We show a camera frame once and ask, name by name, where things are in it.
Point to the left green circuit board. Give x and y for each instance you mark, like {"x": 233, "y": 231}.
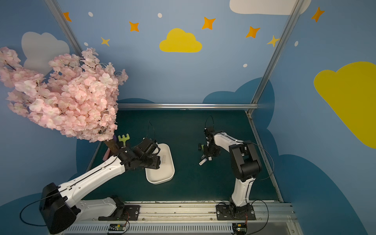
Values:
{"x": 116, "y": 228}

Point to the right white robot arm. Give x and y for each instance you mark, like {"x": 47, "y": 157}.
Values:
{"x": 245, "y": 164}

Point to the right green circuit board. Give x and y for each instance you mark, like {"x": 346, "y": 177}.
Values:
{"x": 239, "y": 229}

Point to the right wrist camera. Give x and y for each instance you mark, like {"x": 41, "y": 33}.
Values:
{"x": 208, "y": 133}

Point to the green toy rake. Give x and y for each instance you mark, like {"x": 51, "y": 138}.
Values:
{"x": 122, "y": 139}

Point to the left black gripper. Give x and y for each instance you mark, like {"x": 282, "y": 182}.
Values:
{"x": 154, "y": 161}

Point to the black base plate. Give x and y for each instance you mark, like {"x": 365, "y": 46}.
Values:
{"x": 231, "y": 212}
{"x": 123, "y": 213}

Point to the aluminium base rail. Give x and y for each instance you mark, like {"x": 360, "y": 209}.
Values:
{"x": 191, "y": 218}

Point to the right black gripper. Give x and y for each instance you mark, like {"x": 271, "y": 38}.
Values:
{"x": 208, "y": 153}

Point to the white oval storage box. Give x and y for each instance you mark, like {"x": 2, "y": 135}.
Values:
{"x": 166, "y": 169}

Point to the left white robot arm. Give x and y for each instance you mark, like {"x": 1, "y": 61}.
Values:
{"x": 58, "y": 205}

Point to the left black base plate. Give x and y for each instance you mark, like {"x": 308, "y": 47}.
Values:
{"x": 123, "y": 213}

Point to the white purple usb drive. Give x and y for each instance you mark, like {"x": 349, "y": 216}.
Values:
{"x": 203, "y": 161}

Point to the green circuit board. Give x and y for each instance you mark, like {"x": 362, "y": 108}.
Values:
{"x": 116, "y": 228}
{"x": 239, "y": 229}

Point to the pink cherry blossom tree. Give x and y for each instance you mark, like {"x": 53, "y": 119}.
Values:
{"x": 79, "y": 99}

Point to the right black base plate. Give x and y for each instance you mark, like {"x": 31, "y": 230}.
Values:
{"x": 231, "y": 212}

